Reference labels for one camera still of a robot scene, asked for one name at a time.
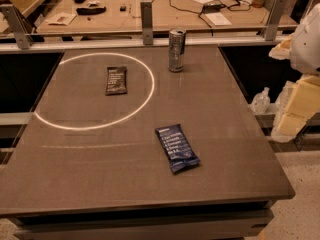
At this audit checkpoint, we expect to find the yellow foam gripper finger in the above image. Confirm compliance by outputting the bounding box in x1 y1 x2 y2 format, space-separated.
269 34 294 60
271 75 320 143

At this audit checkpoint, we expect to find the blue rxbar wrapper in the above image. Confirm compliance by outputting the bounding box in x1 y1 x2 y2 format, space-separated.
155 124 200 173

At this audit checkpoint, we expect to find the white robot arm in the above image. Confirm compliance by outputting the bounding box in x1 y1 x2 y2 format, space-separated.
269 4 320 143

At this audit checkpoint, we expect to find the black rxbar wrapper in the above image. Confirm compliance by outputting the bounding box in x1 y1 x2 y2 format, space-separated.
105 66 127 96

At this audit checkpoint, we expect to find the clear plastic bottle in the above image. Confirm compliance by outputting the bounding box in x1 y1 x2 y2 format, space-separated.
251 87 270 114

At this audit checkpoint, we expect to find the white paper card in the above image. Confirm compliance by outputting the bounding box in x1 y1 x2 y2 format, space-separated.
206 12 231 26

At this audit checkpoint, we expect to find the black power adapter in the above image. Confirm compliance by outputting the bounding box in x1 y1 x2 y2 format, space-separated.
203 2 225 13

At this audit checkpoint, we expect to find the silver energy drink can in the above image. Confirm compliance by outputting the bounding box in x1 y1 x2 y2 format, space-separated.
169 28 186 72

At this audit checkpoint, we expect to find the wooden back desk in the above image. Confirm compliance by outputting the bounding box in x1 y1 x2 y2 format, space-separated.
35 0 299 36

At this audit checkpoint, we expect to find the small black block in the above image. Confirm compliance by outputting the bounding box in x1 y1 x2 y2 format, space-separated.
120 5 127 11

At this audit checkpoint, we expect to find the black flat tool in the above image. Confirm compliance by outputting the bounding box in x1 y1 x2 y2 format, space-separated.
76 7 107 16

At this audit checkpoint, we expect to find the tan paper envelope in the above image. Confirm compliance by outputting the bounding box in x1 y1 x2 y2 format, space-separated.
46 12 76 26

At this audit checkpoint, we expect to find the right metal bracket post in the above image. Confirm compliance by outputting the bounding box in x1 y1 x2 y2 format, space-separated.
262 0 287 41

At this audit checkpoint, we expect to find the metal bracket post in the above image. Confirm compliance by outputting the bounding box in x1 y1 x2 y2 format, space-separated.
0 4 33 50
262 0 287 41
140 1 153 45

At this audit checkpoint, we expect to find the black cable on desk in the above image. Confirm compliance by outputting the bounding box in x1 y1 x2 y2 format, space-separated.
168 0 252 29

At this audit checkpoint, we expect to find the middle metal bracket post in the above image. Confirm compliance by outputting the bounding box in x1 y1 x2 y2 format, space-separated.
140 1 153 45

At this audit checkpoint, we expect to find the left metal bracket post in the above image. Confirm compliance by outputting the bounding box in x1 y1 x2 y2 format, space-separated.
0 4 33 50

